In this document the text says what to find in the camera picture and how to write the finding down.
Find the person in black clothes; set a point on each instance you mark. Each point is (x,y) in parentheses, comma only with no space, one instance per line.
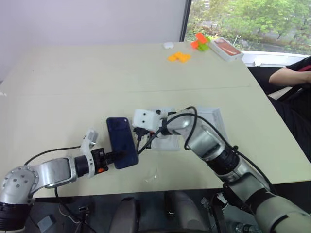
(298,111)

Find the dark grey rounded shape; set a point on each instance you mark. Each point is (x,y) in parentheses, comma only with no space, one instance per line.
(184,213)

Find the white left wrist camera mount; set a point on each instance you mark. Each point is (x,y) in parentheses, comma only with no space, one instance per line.
(88,145)

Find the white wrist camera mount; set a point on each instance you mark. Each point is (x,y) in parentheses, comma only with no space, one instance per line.
(145,119)
(88,145)

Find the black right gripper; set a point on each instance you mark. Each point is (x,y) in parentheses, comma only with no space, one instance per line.
(147,134)

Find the bare forearm of person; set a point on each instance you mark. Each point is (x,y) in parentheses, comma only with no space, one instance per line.
(286,76)

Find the white box with red print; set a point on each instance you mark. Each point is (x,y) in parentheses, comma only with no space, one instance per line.
(226,49)

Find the small white earbud case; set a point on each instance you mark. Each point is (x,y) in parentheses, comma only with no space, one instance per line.
(167,45)

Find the dark blue smartphone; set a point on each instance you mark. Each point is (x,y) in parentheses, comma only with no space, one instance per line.
(121,138)

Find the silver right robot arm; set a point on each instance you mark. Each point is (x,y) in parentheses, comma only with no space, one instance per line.
(206,140)

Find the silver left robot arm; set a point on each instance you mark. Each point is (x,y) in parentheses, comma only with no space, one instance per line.
(48,172)

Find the orange and green toy blocks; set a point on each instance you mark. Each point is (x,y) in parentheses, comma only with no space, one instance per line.
(200,41)

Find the white phone box base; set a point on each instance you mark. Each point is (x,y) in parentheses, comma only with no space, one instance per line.
(167,143)

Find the clear plastic film scrap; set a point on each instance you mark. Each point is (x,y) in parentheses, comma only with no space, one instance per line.
(152,175)

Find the dark window frame post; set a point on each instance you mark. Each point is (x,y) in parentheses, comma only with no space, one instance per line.
(185,20)

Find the white window sill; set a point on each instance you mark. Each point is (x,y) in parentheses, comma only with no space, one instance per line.
(274,58)

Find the yellow toy block cluster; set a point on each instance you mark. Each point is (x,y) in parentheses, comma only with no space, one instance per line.
(179,57)

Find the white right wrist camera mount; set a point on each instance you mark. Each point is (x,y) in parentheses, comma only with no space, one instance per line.
(145,119)

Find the white phone box lid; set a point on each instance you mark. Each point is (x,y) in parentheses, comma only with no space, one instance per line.
(217,116)

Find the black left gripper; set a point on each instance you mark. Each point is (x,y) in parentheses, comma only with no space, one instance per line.
(99,159)

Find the small grey-blue square pad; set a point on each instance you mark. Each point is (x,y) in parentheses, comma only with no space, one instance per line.
(46,222)

